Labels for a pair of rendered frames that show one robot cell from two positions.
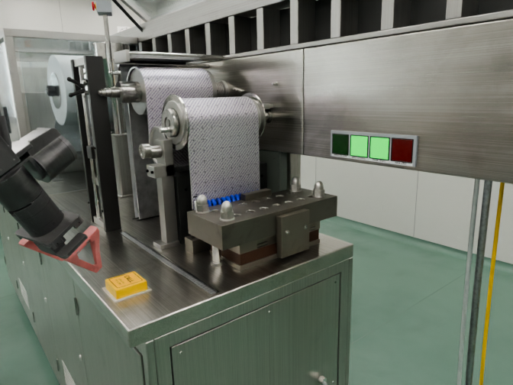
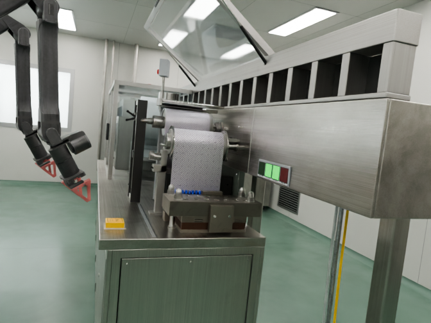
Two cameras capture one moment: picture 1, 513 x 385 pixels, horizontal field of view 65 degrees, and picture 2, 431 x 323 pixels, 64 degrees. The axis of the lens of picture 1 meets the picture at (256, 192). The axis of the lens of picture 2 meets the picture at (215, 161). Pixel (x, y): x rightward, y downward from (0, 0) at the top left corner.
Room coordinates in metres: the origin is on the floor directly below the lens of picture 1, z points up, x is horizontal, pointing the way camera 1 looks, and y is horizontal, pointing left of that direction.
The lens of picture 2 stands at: (-0.34, -0.50, 1.32)
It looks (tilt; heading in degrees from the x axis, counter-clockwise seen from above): 5 degrees down; 19
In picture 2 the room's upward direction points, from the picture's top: 6 degrees clockwise
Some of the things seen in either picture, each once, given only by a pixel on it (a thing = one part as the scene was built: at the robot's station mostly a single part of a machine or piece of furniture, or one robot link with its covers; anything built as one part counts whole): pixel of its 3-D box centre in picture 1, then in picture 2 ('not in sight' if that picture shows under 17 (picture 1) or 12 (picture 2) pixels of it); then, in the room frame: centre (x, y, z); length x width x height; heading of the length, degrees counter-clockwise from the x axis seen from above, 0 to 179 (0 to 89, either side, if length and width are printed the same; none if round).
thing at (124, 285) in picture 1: (126, 284); (114, 223); (0.82, 0.30, 0.91); 0.07 x 0.07 x 0.02; 38
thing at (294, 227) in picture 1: (294, 233); (220, 218); (0.99, -0.10, 0.96); 0.10 x 0.03 x 0.11; 128
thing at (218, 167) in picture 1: (227, 169); (196, 174); (1.12, 0.08, 1.11); 0.23 x 0.01 x 0.18; 128
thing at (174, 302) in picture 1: (94, 193); (145, 184); (1.85, 0.77, 0.88); 2.52 x 0.66 x 0.04; 38
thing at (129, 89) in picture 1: (128, 92); (158, 122); (1.28, 0.39, 1.33); 0.06 x 0.06 x 0.06; 38
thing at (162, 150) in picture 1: (161, 194); (157, 182); (1.10, 0.27, 1.05); 0.06 x 0.05 x 0.31; 128
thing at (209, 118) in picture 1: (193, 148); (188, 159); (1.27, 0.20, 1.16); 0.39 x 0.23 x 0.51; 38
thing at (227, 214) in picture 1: (227, 209); (178, 193); (0.92, 0.07, 1.05); 0.04 x 0.04 x 0.04
